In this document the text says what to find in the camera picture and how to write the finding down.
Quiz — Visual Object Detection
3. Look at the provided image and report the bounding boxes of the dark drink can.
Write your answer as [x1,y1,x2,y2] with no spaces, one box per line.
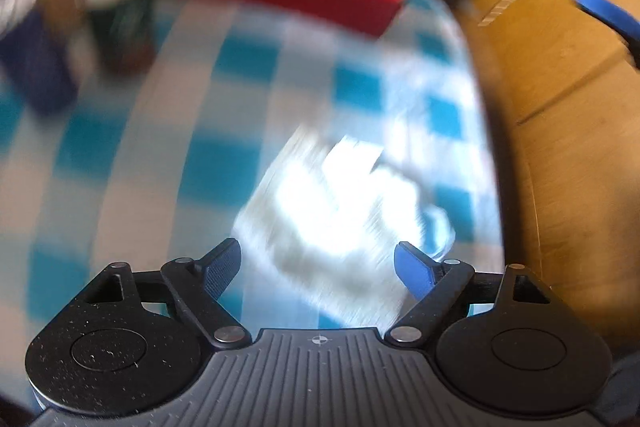
[80,0,159,76]

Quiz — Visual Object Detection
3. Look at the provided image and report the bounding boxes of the white cloth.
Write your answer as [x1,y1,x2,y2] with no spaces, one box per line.
[235,124,458,329]

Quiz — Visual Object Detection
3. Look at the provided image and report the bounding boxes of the dark blue object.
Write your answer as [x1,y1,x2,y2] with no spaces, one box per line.
[0,7,79,116]

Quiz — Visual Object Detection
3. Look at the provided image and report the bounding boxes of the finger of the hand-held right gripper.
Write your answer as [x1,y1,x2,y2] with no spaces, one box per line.
[568,0,640,68]

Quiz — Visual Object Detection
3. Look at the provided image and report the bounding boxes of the brown cardboard sheet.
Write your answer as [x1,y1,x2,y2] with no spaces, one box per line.
[452,0,640,358]

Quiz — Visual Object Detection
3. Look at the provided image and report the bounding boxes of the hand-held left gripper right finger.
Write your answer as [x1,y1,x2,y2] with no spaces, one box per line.
[384,241,554,349]

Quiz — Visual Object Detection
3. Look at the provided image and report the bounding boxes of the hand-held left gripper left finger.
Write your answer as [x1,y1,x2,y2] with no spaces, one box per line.
[82,237,252,349]

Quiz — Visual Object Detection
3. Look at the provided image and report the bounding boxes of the blue checkered tablecloth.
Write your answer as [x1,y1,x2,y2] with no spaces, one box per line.
[0,0,506,408]

